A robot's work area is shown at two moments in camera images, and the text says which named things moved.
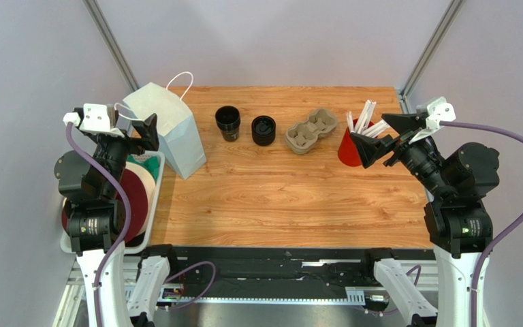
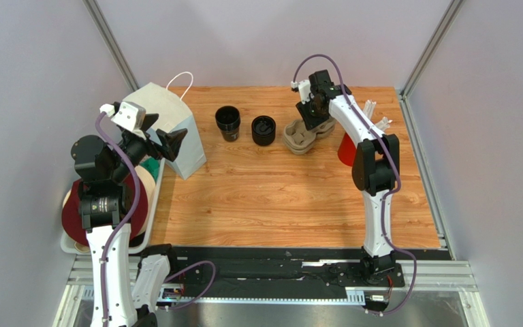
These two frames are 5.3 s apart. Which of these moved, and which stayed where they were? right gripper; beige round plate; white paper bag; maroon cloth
Moved: right gripper
Stayed: beige round plate; white paper bag; maroon cloth
